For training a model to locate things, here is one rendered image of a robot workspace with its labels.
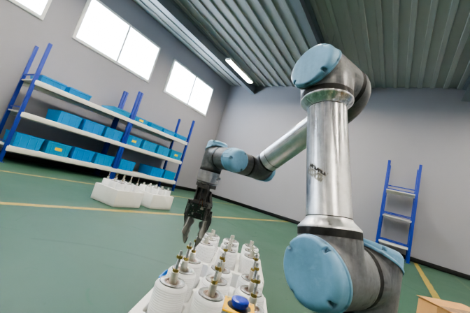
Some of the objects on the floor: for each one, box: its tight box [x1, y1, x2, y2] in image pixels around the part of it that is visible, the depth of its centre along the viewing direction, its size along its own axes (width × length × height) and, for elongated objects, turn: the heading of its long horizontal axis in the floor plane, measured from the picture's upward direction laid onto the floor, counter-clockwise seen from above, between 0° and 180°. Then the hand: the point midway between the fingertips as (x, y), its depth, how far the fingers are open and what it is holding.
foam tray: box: [139, 189, 174, 210], centre depth 351 cm, size 39×39×18 cm
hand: (191, 240), depth 89 cm, fingers open, 3 cm apart
